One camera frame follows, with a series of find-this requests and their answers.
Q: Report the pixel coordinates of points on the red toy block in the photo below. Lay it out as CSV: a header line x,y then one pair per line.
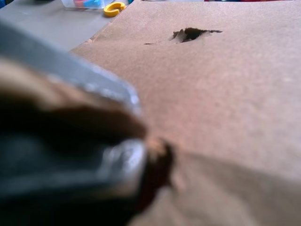
x,y
78,2

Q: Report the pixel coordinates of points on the yellow C-shaped toy piece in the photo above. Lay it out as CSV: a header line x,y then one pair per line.
x,y
109,10

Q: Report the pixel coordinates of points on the blue toy block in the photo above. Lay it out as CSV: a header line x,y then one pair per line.
x,y
92,3

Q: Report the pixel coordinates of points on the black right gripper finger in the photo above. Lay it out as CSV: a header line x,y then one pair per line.
x,y
70,169
70,68

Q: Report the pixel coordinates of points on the brown paper sheet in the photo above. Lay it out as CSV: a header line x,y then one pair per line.
x,y
211,106

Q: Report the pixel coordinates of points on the clear plastic box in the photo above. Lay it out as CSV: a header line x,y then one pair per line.
x,y
70,5

